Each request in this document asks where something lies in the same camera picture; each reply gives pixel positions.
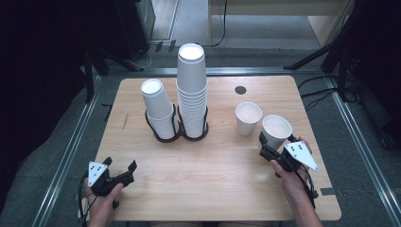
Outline short stack of paper cups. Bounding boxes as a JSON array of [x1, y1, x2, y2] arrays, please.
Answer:
[[140, 79, 180, 140]]

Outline black floor cable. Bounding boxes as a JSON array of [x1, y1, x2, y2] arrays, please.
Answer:
[[297, 74, 360, 112]]

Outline tall stack of paper cups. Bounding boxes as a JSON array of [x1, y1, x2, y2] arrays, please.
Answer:
[[175, 43, 209, 139]]

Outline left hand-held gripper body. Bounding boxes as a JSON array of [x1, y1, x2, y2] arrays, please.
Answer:
[[87, 161, 136, 197]]

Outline hand-held gripper cable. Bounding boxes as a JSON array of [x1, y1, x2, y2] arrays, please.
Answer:
[[78, 171, 96, 227], [294, 166, 320, 209]]

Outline left hand-held gripper cable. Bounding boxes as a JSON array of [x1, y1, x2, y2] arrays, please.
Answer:
[[78, 171, 96, 227]]

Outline black wire cup holder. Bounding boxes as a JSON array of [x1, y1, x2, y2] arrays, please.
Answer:
[[145, 103, 210, 144]]

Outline person's right hand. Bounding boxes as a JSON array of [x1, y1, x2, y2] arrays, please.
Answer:
[[270, 136, 321, 204]]

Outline right hand-held gripper cable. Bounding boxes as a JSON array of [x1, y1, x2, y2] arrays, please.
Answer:
[[294, 166, 320, 209]]

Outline black tripod stand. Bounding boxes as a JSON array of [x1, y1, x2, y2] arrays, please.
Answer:
[[283, 0, 401, 102]]

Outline aluminium floor rail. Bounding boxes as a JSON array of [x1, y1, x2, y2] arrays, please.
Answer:
[[107, 66, 323, 77], [325, 75, 401, 227], [31, 75, 103, 227]]

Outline person's left hand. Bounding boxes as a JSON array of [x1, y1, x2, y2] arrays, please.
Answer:
[[84, 183, 125, 227]]

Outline white paper cup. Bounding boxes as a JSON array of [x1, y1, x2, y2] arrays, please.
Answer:
[[235, 101, 263, 137], [260, 114, 293, 151]]

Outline light wooden furniture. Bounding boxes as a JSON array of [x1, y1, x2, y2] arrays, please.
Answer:
[[207, 0, 357, 48]]

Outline black cabinet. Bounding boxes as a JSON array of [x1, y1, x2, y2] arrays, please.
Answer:
[[114, 0, 155, 61]]

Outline black stand legs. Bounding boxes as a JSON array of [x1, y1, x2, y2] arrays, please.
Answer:
[[83, 46, 143, 103]]

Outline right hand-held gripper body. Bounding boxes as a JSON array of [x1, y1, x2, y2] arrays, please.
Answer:
[[259, 140, 320, 173]]

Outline dark curtain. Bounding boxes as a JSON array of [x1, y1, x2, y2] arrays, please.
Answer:
[[0, 0, 86, 209]]

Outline black hanging cable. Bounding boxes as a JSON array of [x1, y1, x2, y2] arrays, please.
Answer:
[[207, 0, 229, 48]]

